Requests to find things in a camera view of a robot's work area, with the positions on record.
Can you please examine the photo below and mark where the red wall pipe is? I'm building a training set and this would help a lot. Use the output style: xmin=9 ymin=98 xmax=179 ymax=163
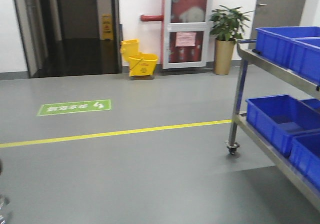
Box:
xmin=140 ymin=14 xmax=164 ymax=22

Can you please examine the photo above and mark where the blue bin cart top right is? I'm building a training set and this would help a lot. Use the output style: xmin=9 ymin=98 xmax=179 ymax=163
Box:
xmin=289 ymin=37 xmax=320 ymax=85

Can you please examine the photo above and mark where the yellow wet floor sign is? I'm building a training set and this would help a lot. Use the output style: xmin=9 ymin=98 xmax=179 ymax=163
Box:
xmin=101 ymin=14 xmax=114 ymax=40

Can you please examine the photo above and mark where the green floor sign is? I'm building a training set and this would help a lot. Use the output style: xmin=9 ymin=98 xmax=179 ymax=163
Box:
xmin=37 ymin=99 xmax=112 ymax=116

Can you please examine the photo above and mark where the grey door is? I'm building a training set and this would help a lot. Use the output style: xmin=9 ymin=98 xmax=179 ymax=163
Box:
xmin=250 ymin=0 xmax=306 ymax=38

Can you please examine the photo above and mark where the blue bin cart top left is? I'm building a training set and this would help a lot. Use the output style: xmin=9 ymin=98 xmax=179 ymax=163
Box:
xmin=255 ymin=26 xmax=320 ymax=68

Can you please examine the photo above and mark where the blue bin cart lower left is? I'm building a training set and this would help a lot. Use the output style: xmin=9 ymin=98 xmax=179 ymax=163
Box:
xmin=246 ymin=95 xmax=320 ymax=158

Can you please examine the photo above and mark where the fire hose cabinet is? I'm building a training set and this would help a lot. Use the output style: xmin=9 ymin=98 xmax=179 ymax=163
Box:
xmin=161 ymin=0 xmax=213 ymax=69

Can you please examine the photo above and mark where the potted plant gold pot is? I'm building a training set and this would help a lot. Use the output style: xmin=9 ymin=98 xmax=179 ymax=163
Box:
xmin=210 ymin=5 xmax=252 ymax=75

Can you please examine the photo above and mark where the blue bin cart lower right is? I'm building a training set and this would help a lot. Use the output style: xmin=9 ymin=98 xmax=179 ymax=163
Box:
xmin=289 ymin=133 xmax=320 ymax=191

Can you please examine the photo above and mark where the yellow mop bucket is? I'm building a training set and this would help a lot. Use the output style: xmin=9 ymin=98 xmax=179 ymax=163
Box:
xmin=120 ymin=39 xmax=159 ymax=77

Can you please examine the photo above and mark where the steel cart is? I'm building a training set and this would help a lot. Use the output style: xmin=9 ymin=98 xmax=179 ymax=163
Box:
xmin=225 ymin=38 xmax=320 ymax=212

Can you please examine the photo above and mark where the blue bin cart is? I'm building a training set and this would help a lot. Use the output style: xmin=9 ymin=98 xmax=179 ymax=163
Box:
xmin=289 ymin=133 xmax=320 ymax=191
xmin=289 ymin=37 xmax=320 ymax=85
xmin=246 ymin=95 xmax=320 ymax=158
xmin=255 ymin=26 xmax=320 ymax=68

